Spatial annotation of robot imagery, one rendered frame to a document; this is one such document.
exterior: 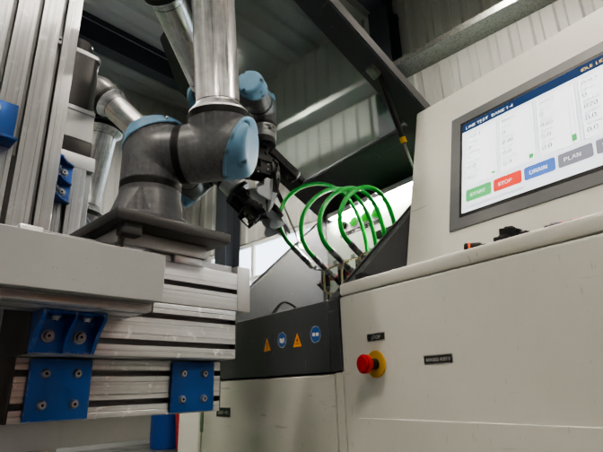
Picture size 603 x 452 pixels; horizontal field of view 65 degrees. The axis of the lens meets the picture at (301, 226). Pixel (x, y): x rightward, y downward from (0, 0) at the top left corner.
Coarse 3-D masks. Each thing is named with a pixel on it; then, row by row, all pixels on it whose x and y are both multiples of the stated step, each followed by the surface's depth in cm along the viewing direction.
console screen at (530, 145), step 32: (576, 64) 105; (512, 96) 116; (544, 96) 109; (576, 96) 102; (480, 128) 121; (512, 128) 112; (544, 128) 105; (576, 128) 98; (480, 160) 116; (512, 160) 108; (544, 160) 102; (576, 160) 96; (480, 192) 112; (512, 192) 105; (544, 192) 99; (576, 192) 93
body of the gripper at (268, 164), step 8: (264, 136) 133; (264, 144) 134; (272, 144) 136; (264, 152) 133; (264, 160) 130; (272, 160) 133; (256, 168) 127; (264, 168) 130; (272, 168) 131; (256, 176) 132; (264, 176) 132
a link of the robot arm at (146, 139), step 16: (128, 128) 91; (144, 128) 90; (160, 128) 90; (176, 128) 90; (128, 144) 90; (144, 144) 89; (160, 144) 88; (176, 144) 88; (128, 160) 88; (144, 160) 88; (160, 160) 88; (176, 160) 88; (128, 176) 87; (160, 176) 88; (176, 176) 90
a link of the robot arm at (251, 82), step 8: (248, 72) 126; (256, 72) 126; (240, 80) 125; (248, 80) 125; (256, 80) 124; (240, 88) 124; (248, 88) 124; (256, 88) 124; (264, 88) 126; (240, 96) 127; (248, 96) 125; (256, 96) 126; (264, 96) 127; (240, 104) 129; (248, 104) 129; (256, 104) 129; (264, 104) 130; (256, 112) 133; (264, 112) 133
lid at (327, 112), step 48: (240, 0) 145; (288, 0) 139; (336, 0) 134; (240, 48) 158; (288, 48) 151; (336, 48) 144; (288, 96) 166; (336, 96) 158; (288, 144) 184; (336, 144) 174; (384, 144) 163
